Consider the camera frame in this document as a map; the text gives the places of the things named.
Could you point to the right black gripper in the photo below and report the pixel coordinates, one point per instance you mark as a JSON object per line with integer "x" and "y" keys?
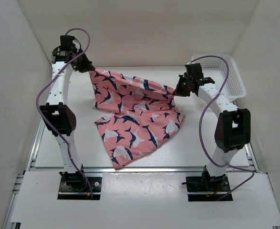
{"x": 179, "y": 91}

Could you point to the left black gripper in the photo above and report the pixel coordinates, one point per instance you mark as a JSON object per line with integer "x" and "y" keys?
{"x": 86, "y": 67}

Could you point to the pink shark print shorts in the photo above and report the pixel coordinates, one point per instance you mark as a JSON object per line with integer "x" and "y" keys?
{"x": 142, "y": 115}

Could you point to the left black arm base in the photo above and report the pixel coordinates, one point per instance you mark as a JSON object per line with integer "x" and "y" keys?
{"x": 73, "y": 186}

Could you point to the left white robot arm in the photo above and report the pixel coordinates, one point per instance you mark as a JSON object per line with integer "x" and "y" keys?
{"x": 58, "y": 117}

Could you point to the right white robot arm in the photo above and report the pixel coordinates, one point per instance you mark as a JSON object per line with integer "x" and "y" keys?
{"x": 233, "y": 126}

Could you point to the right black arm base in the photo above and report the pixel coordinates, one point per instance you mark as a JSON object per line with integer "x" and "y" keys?
{"x": 205, "y": 188}

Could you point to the white plastic mesh basket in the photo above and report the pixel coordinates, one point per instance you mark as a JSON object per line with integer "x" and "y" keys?
{"x": 217, "y": 66}

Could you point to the aluminium front rail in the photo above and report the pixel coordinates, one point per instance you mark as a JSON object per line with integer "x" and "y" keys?
{"x": 144, "y": 169}

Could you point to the aluminium rail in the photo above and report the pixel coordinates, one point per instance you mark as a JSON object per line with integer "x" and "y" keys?
{"x": 251, "y": 157}
{"x": 28, "y": 153}
{"x": 144, "y": 169}

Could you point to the aluminium right rail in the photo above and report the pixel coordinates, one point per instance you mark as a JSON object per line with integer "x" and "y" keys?
{"x": 251, "y": 157}

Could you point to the aluminium left rail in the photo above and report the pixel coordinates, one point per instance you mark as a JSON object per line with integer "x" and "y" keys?
{"x": 28, "y": 153}

